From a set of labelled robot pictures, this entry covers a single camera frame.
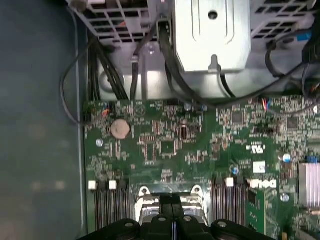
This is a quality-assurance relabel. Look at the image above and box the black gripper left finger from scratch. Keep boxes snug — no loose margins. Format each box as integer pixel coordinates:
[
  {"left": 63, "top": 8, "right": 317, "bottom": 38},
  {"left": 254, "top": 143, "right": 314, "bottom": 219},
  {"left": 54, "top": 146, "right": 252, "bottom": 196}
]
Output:
[{"left": 77, "top": 195, "right": 175, "bottom": 240}]

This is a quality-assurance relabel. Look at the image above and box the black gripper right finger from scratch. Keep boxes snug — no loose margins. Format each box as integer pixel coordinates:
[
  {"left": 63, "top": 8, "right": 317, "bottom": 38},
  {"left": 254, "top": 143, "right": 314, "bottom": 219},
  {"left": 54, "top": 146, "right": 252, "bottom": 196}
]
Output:
[{"left": 174, "top": 195, "right": 277, "bottom": 240}]

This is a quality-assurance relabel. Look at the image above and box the silver square CPU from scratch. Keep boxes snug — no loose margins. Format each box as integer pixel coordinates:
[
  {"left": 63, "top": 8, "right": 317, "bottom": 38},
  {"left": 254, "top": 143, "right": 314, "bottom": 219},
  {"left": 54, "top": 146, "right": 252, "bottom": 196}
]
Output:
[{"left": 140, "top": 207, "right": 201, "bottom": 225}]

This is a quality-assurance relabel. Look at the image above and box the metal socket cover frame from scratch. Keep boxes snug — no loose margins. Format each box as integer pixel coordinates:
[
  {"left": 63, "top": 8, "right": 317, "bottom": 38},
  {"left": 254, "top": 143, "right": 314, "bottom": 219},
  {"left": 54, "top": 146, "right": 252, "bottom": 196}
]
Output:
[{"left": 134, "top": 186, "right": 210, "bottom": 225}]

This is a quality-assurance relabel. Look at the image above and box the CPU socket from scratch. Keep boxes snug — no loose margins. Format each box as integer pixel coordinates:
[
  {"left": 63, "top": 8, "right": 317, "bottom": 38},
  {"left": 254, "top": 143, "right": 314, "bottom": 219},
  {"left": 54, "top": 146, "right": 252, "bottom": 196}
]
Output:
[{"left": 133, "top": 184, "right": 211, "bottom": 226}]

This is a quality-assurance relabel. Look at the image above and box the black RAM slot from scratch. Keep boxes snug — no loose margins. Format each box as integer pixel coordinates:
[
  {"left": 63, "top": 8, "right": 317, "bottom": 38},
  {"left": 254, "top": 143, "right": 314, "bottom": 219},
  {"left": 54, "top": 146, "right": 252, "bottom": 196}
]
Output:
[
  {"left": 108, "top": 180, "right": 122, "bottom": 227},
  {"left": 211, "top": 176, "right": 222, "bottom": 223},
  {"left": 98, "top": 180, "right": 111, "bottom": 230},
  {"left": 226, "top": 176, "right": 240, "bottom": 225},
  {"left": 236, "top": 176, "right": 249, "bottom": 226},
  {"left": 117, "top": 180, "right": 133, "bottom": 222},
  {"left": 88, "top": 180, "right": 101, "bottom": 230},
  {"left": 220, "top": 176, "right": 232, "bottom": 223}
]

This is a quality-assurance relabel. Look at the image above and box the green motherboard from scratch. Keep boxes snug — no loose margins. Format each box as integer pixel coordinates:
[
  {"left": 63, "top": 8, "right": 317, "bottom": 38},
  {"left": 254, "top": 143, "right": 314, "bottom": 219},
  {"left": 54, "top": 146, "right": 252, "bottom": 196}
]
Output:
[{"left": 83, "top": 96, "right": 320, "bottom": 240}]

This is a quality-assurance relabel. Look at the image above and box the round coin battery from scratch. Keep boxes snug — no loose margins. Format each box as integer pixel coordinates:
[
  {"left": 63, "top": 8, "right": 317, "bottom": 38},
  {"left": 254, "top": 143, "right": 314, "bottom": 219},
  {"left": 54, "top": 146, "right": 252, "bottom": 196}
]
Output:
[{"left": 110, "top": 118, "right": 132, "bottom": 140}]

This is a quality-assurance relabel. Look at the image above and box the silver chipset heatsink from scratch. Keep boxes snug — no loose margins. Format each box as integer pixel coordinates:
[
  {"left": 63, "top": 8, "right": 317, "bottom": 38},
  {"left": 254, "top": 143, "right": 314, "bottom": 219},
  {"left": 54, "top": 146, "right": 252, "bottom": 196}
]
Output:
[{"left": 298, "top": 162, "right": 320, "bottom": 209}]

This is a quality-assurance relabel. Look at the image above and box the black open PC case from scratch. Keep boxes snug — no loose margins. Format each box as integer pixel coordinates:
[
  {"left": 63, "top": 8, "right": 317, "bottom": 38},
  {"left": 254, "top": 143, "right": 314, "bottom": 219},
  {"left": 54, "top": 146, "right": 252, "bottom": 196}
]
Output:
[{"left": 0, "top": 0, "right": 89, "bottom": 240}]

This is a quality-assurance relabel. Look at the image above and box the silver metal drive cage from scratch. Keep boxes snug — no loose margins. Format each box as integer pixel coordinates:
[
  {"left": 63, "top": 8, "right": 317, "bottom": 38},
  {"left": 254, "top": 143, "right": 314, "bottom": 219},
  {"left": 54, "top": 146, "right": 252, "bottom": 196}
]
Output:
[{"left": 65, "top": 0, "right": 320, "bottom": 100}]

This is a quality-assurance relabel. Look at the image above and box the thick black cable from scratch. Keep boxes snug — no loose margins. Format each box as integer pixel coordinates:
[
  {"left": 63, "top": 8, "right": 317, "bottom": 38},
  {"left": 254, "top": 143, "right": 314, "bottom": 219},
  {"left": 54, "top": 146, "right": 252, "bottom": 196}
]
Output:
[{"left": 156, "top": 19, "right": 238, "bottom": 106}]

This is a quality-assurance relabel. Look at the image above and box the black cable bundle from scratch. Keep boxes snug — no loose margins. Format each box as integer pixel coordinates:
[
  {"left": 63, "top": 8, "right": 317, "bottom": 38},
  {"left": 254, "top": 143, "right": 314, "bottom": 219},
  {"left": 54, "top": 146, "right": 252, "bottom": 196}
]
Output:
[{"left": 87, "top": 37, "right": 131, "bottom": 101}]

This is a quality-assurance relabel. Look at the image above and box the thin black cable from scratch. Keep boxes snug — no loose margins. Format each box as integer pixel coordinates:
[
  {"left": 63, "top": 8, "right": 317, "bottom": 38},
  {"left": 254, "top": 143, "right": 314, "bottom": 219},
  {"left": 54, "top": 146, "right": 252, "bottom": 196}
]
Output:
[{"left": 59, "top": 7, "right": 91, "bottom": 126}]

